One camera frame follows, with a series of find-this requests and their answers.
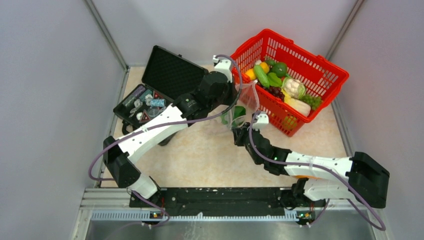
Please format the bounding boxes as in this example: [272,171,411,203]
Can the red triangle card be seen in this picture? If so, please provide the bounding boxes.
[136,110,152,124]

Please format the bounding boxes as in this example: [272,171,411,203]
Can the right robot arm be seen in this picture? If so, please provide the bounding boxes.
[231,125,390,209]

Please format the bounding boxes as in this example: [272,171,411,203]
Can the black poker chip case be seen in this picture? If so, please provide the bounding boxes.
[113,45,209,135]

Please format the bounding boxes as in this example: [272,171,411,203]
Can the toy cauliflower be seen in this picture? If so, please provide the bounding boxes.
[282,76,306,99]

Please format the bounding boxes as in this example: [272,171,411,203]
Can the green toy cucumber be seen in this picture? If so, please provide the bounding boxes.
[253,64,270,88]

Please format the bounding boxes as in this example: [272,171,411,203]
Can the clear zip top bag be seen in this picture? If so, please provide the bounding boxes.
[208,79,260,134]

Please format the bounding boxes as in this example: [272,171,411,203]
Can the red plastic basket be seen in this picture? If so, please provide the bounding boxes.
[231,28,349,137]

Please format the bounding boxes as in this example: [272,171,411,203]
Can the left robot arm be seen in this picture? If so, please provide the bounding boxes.
[103,71,237,207]

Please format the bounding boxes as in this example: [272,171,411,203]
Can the green toy pepper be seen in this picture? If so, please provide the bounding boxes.
[270,62,288,78]

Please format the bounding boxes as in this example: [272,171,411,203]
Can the green toy grapes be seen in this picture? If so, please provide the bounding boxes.
[299,94,323,111]

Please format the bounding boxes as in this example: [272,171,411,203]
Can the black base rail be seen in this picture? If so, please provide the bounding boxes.
[149,187,326,217]

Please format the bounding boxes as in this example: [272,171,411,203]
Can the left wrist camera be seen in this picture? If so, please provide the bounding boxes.
[212,55,234,83]

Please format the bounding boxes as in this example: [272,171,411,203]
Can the white green toy leek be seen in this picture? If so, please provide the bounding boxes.
[220,105,247,128]

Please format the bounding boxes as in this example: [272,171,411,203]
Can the green toy leaf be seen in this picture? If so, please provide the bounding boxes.
[267,72,283,88]

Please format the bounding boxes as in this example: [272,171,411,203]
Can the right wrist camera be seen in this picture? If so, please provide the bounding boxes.
[251,111,270,131]

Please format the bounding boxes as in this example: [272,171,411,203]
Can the yellow toy lemon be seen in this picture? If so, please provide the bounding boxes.
[259,61,270,74]

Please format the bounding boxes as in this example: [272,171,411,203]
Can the purple toy grapes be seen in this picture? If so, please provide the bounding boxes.
[264,86,285,102]

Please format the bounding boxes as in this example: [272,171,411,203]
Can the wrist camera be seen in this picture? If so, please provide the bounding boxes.
[251,111,270,131]
[212,55,234,83]

